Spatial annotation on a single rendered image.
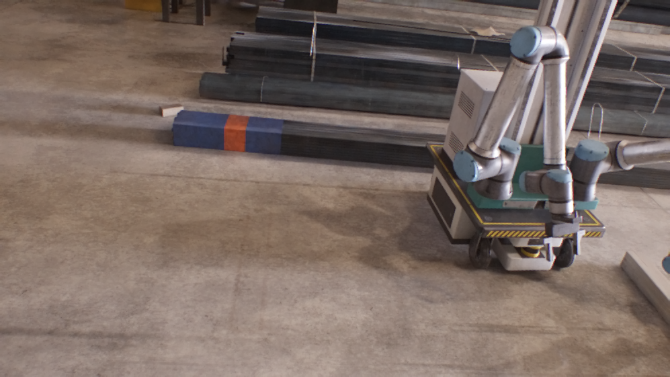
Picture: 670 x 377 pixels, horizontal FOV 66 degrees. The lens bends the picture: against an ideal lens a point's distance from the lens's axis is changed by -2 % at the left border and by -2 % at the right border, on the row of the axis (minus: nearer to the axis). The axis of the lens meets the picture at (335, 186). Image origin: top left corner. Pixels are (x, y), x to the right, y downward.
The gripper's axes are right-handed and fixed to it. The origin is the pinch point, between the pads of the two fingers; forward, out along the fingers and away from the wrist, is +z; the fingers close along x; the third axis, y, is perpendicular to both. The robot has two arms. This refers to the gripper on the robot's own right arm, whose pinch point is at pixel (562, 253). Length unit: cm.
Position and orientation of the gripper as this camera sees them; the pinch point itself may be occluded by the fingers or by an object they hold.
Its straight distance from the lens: 231.4
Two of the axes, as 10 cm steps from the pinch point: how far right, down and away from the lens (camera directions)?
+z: 1.2, 9.8, 1.6
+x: -9.5, 1.6, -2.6
